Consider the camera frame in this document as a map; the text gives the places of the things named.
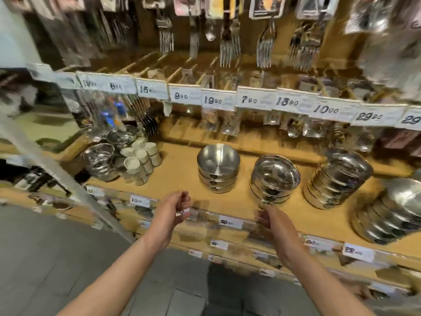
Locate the white metal bar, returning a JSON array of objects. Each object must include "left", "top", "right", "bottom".
[{"left": 0, "top": 110, "right": 136, "bottom": 244}]

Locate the person's right forearm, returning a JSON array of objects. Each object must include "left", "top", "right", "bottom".
[{"left": 279, "top": 249, "right": 376, "bottom": 316}]

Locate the row of hanging cutlery packets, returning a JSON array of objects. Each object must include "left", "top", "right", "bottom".
[{"left": 13, "top": 0, "right": 421, "bottom": 100}]

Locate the stack of small steel bowls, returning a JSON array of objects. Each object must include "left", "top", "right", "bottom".
[{"left": 197, "top": 143, "right": 241, "bottom": 194}]

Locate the stack of flat steel bowls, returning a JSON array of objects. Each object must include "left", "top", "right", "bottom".
[{"left": 249, "top": 154, "right": 301, "bottom": 205}]

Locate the person's right hand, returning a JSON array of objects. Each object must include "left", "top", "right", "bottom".
[{"left": 255, "top": 205, "right": 305, "bottom": 261}]

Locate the stack of wide steel bowls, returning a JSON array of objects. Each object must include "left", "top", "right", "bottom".
[{"left": 350, "top": 178, "right": 421, "bottom": 246}]

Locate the row of large price labels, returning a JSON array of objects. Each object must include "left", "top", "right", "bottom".
[{"left": 28, "top": 63, "right": 421, "bottom": 132}]

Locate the pile of dark kitchenware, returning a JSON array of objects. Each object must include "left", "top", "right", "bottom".
[{"left": 0, "top": 159, "right": 84, "bottom": 212}]

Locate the wooden shelf unit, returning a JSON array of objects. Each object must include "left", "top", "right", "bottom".
[{"left": 0, "top": 49, "right": 421, "bottom": 295}]

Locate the person's left forearm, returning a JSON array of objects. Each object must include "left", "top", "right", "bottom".
[{"left": 57, "top": 232, "right": 173, "bottom": 316}]

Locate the clear plastic label rail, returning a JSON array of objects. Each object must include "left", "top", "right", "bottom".
[{"left": 183, "top": 207, "right": 264, "bottom": 231}]

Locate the row of small utensil packets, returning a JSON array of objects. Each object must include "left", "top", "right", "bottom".
[{"left": 197, "top": 108, "right": 379, "bottom": 154}]

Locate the row of small price labels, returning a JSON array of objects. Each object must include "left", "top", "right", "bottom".
[{"left": 85, "top": 185, "right": 376, "bottom": 278}]

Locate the group of white ceramic cups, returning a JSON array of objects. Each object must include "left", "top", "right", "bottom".
[{"left": 120, "top": 142, "right": 163, "bottom": 187}]

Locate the tall stack of steel bowls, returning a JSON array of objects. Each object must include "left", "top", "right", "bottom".
[{"left": 303, "top": 147, "right": 374, "bottom": 210}]

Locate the person's left hand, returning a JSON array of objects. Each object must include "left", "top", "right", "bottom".
[{"left": 150, "top": 191, "right": 193, "bottom": 247}]

